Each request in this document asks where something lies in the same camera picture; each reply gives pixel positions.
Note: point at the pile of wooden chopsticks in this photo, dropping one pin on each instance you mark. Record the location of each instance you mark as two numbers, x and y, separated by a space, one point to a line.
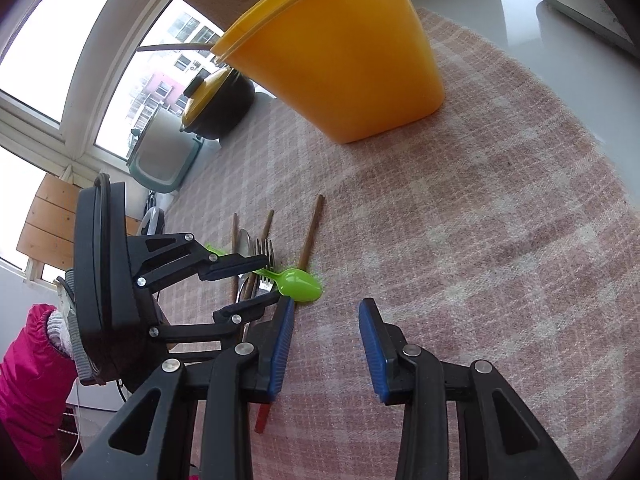
309 235

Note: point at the pink plaid tablecloth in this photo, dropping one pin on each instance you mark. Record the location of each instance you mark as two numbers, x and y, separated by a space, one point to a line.
475 210

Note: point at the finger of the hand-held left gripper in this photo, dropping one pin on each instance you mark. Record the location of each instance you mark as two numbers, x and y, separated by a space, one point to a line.
170 255
200 330

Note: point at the wooden slat board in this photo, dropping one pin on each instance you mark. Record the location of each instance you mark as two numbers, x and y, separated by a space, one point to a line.
50 220

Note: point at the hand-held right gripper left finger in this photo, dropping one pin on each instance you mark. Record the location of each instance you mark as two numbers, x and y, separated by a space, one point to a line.
281 345

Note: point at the metal fork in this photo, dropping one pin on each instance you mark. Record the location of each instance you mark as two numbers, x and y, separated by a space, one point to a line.
264 249

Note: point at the small metal spoon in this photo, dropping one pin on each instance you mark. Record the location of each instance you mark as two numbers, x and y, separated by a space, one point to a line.
244 242

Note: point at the white floral rice cooker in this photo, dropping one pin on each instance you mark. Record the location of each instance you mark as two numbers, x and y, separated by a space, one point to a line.
590 0

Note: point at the yellow plastic container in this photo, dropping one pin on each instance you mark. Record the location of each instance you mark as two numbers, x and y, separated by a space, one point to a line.
340 60

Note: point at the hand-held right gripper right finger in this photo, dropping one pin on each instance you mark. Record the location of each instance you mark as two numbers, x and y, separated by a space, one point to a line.
374 347

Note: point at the green plastic spoon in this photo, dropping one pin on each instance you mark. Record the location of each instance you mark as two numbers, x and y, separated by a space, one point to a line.
300 286

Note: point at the black casserole with yellow lid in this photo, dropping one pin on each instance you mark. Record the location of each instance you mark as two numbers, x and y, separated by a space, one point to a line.
220 105

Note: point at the white window frame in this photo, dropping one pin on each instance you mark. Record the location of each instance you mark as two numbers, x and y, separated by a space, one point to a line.
100 75

